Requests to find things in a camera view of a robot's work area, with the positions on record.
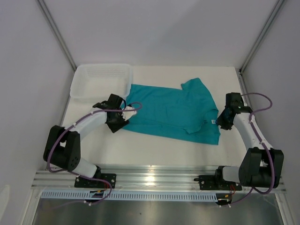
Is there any left aluminium frame post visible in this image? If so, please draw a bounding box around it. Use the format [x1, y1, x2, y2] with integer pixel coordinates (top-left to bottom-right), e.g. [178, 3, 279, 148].
[36, 0, 77, 72]

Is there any aluminium frame post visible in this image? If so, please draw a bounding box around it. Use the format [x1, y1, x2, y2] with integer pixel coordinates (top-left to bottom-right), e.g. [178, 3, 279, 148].
[239, 0, 286, 75]
[36, 0, 77, 72]

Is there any white plastic basket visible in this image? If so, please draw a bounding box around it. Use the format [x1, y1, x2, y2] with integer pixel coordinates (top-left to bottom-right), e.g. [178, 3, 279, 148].
[70, 63, 133, 102]

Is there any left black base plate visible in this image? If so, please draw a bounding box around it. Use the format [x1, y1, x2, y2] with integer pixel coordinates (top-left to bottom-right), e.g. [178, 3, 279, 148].
[74, 173, 117, 189]

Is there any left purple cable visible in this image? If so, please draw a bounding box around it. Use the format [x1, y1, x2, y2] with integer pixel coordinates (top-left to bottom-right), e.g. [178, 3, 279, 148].
[46, 102, 143, 207]

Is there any white slotted cable duct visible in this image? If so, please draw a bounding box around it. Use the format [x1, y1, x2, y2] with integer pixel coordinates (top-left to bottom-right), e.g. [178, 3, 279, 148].
[41, 189, 218, 202]

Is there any teal t-shirt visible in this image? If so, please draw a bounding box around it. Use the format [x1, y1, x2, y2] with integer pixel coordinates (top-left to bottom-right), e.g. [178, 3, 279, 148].
[124, 78, 220, 145]

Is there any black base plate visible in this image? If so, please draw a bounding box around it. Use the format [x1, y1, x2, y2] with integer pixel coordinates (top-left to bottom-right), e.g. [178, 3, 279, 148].
[194, 175, 242, 191]
[74, 173, 117, 189]

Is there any aluminium mounting rail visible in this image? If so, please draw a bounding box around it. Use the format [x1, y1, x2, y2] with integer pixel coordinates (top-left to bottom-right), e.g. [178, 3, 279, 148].
[31, 164, 288, 194]

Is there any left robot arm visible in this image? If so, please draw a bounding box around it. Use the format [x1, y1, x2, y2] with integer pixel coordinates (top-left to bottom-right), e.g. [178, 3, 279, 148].
[43, 94, 132, 188]

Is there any right aluminium frame post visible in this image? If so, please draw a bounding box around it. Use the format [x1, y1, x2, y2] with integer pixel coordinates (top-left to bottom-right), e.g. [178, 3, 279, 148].
[239, 0, 286, 75]

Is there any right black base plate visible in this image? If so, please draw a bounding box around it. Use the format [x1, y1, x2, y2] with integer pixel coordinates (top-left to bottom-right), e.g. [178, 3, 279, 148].
[194, 175, 242, 191]

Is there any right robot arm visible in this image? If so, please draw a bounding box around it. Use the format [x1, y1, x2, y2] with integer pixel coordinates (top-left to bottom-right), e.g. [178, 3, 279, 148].
[214, 92, 284, 191]

